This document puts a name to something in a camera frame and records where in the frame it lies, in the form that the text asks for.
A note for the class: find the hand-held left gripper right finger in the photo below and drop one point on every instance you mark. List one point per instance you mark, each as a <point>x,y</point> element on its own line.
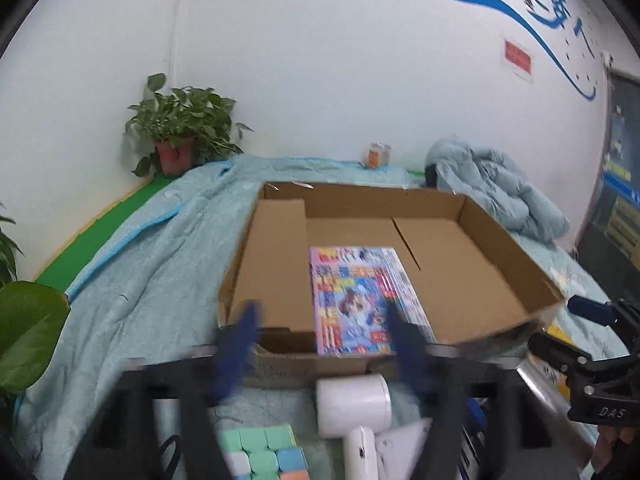
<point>407,355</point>

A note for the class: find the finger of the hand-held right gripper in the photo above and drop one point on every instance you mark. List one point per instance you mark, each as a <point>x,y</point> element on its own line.
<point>555,347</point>
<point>590,308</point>

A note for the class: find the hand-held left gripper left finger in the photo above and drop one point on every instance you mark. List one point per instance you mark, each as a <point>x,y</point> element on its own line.
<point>235,350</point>

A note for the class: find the silver metal cylinder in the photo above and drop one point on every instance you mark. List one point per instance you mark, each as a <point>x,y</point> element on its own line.
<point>542,395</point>

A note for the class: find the white hair dryer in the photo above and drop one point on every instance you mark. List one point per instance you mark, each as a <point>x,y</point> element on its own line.
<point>352,405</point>

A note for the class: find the cardboard box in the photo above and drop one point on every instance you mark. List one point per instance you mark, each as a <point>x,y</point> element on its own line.
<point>460,270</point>

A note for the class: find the pastel cube puzzle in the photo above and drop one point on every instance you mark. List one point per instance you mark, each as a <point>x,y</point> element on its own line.
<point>265,452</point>

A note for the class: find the person's right hand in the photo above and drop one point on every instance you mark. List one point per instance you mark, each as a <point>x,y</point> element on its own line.
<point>612,445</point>

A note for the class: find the colourful magazine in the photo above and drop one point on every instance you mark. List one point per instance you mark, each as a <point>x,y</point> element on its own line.
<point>360,300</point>

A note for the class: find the light blue blanket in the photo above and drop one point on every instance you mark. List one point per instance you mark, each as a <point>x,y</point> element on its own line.
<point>165,270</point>

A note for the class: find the dark notice board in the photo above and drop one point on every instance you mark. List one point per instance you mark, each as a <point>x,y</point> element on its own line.
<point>620,200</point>

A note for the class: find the folded light blue quilt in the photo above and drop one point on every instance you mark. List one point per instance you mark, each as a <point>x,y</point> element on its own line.
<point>495,185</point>

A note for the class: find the green mat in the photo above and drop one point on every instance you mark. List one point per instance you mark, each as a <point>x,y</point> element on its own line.
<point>95,240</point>

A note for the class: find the large-leaf green plant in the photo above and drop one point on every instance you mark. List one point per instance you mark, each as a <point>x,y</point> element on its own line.
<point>25,330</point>

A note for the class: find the potted green plant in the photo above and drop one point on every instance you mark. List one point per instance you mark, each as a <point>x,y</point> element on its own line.
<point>182,120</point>

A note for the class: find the small white wall device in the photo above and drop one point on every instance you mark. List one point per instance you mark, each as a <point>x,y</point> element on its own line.
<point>607,57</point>

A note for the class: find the red wall sign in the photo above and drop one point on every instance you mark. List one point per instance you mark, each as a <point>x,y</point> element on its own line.
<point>517,57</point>

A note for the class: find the blue wall decal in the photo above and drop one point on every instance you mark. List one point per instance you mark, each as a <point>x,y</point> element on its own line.
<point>500,2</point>

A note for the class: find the white wall conduit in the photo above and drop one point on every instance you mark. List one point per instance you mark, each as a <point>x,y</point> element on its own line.
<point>176,25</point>

